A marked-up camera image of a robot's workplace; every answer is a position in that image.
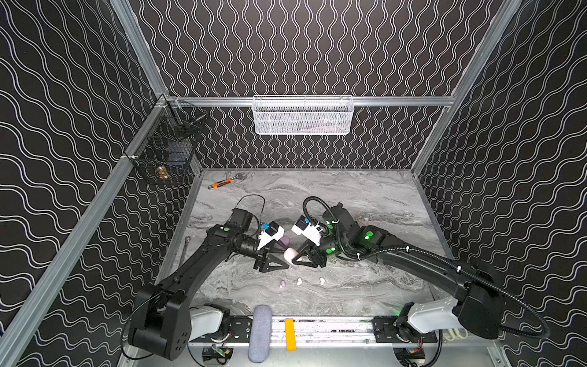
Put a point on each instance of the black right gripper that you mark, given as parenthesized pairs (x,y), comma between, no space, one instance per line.
(316,254)

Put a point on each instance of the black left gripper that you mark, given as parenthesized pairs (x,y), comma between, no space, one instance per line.
(261,257)

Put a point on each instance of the pink earbud charging case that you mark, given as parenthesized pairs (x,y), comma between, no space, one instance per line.
(290,254)

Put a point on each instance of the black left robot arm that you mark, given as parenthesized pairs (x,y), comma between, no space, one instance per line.
(164,320)

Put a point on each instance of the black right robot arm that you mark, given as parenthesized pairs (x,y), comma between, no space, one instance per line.
(470,304)

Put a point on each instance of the purple earbud charging case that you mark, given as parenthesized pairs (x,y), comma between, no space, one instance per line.
(285,241)

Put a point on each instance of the yellow tape strip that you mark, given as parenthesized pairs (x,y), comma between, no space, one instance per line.
(290,335)

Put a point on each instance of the grey foam roller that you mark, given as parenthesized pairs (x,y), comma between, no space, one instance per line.
(260,336)

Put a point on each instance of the silver combination wrench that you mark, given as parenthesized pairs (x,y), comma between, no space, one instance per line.
(186,243)

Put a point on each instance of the brass fitting in basket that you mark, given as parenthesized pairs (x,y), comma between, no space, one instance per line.
(162,173)

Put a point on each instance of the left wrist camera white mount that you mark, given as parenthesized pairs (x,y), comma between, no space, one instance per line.
(269,232)

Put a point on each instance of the adjustable wrench orange handle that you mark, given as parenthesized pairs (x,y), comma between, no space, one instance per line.
(230,180)

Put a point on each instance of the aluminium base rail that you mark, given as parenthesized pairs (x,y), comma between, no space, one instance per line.
(335,332)

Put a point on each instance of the white mesh wall basket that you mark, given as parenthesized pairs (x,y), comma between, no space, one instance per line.
(323,119)

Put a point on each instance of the black wire wall basket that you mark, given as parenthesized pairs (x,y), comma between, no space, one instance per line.
(171,141)

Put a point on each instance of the aluminium horizontal back rail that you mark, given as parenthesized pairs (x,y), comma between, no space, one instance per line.
(290,100)

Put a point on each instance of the aluminium left side rail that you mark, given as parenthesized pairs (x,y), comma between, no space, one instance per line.
(35,307)

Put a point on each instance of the aluminium corner post left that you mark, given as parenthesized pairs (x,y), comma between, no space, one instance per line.
(136,39)

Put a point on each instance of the aluminium corner post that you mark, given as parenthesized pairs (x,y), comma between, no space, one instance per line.
(495,31)
(136,39)

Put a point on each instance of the aluminium corner post right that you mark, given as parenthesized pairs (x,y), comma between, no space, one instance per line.
(495,31)

